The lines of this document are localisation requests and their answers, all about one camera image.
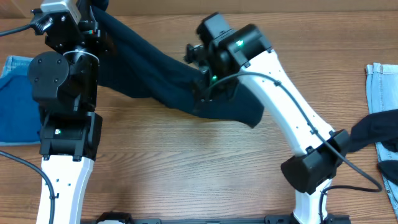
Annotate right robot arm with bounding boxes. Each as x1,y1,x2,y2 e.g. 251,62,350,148
185,13,350,223

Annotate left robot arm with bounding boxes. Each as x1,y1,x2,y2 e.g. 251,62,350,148
27,1,113,223

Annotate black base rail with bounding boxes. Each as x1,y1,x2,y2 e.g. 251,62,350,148
80,211,352,224

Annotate dark navy t-shirt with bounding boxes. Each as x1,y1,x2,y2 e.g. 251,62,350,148
91,1,264,128

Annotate dark navy garment pile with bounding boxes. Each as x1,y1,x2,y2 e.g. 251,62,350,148
349,109,397,185

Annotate folded blue denim shorts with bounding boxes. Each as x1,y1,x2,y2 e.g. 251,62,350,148
0,55,43,147

